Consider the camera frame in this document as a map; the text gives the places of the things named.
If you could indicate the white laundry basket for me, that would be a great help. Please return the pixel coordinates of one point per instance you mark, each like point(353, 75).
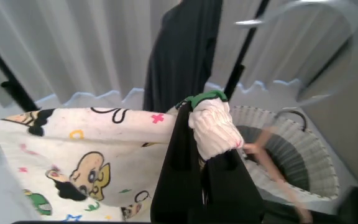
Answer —
point(319, 168)

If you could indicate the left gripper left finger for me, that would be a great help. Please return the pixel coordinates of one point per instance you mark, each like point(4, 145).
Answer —
point(179, 180)

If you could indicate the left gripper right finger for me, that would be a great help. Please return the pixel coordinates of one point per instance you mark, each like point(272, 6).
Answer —
point(232, 186)

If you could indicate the white curtain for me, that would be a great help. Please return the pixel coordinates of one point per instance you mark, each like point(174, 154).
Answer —
point(89, 46)

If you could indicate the dark grey sleeveless top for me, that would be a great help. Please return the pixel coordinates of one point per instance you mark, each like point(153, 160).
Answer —
point(182, 56)

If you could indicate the pink clothes hanger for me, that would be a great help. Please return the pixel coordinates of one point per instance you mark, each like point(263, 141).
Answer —
point(270, 168)

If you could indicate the cream printed garment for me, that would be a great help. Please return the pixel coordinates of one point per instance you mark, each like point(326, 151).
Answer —
point(89, 130)

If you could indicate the black clothes rack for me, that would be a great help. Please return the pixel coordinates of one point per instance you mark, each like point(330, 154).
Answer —
point(11, 84)

